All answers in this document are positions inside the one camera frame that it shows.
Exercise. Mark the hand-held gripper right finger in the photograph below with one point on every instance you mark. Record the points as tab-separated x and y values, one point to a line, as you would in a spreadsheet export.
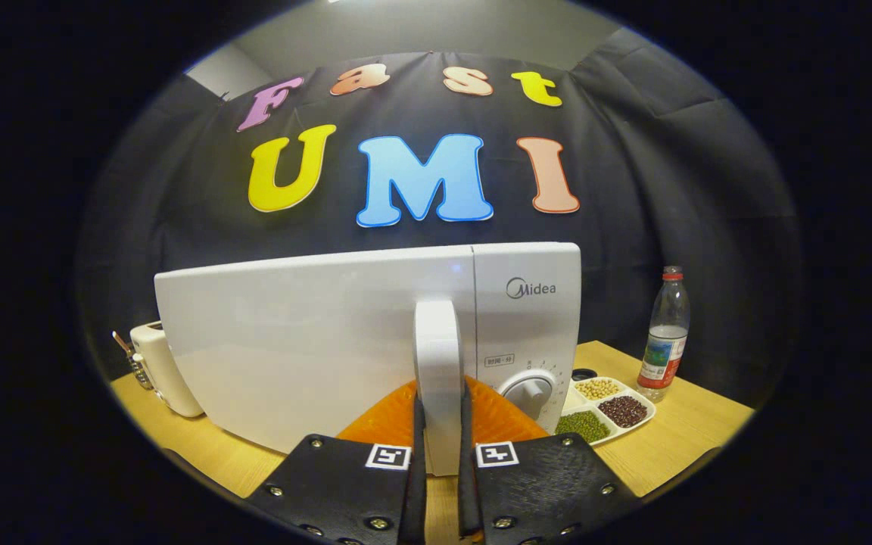
466	492

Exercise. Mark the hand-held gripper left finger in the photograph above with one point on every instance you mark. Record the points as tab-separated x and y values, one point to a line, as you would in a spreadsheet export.
419	484

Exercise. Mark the white toaster oven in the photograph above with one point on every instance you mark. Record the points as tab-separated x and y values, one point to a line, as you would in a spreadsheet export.
292	341

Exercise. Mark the white toaster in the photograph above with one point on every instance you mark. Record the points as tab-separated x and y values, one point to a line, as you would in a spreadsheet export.
160	371

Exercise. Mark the divided white dish of beans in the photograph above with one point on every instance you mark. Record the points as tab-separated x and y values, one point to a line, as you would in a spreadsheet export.
621	411

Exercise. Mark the clear bottle with red label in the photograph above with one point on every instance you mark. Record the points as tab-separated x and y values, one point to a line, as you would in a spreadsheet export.
663	341

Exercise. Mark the black backdrop cloth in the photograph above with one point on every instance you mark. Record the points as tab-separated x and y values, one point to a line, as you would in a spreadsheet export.
633	166

